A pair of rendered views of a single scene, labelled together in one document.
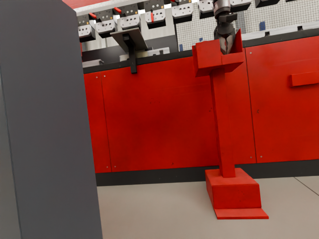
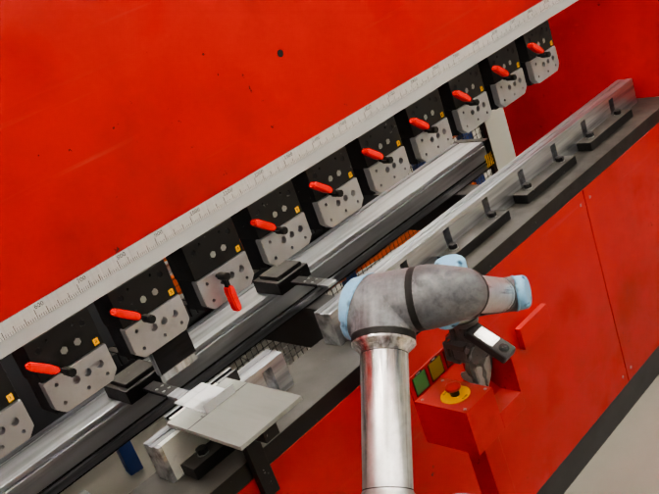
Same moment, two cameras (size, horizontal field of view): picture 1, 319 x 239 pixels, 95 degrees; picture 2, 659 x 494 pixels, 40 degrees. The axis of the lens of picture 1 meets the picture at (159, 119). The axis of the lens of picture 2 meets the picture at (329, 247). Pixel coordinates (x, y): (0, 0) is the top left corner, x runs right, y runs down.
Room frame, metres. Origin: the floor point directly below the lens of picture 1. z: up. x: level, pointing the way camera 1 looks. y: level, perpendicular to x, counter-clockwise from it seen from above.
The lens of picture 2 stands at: (-0.39, 1.18, 1.91)
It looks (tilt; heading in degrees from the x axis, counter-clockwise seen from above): 20 degrees down; 313
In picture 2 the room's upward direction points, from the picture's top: 20 degrees counter-clockwise
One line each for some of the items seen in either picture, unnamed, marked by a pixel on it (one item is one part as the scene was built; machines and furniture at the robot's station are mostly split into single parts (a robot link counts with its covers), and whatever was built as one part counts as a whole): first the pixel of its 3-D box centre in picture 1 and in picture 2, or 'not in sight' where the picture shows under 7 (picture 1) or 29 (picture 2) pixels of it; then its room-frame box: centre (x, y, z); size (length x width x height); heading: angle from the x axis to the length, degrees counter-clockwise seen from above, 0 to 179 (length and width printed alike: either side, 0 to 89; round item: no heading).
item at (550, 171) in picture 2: not in sight; (545, 178); (0.91, -1.27, 0.89); 0.30 x 0.05 x 0.03; 82
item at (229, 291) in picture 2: (152, 16); (228, 291); (1.08, -0.03, 1.20); 0.04 x 0.02 x 0.10; 172
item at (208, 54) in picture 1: (214, 52); (467, 393); (0.75, -0.32, 0.75); 0.20 x 0.16 x 0.18; 82
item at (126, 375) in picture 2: not in sight; (151, 383); (1.32, 0.09, 1.01); 0.26 x 0.12 x 0.05; 172
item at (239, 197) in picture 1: (230, 189); not in sight; (0.72, -0.31, 0.06); 0.25 x 0.20 x 0.12; 172
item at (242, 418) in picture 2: (131, 41); (232, 411); (1.02, 0.13, 1.00); 0.26 x 0.18 x 0.01; 172
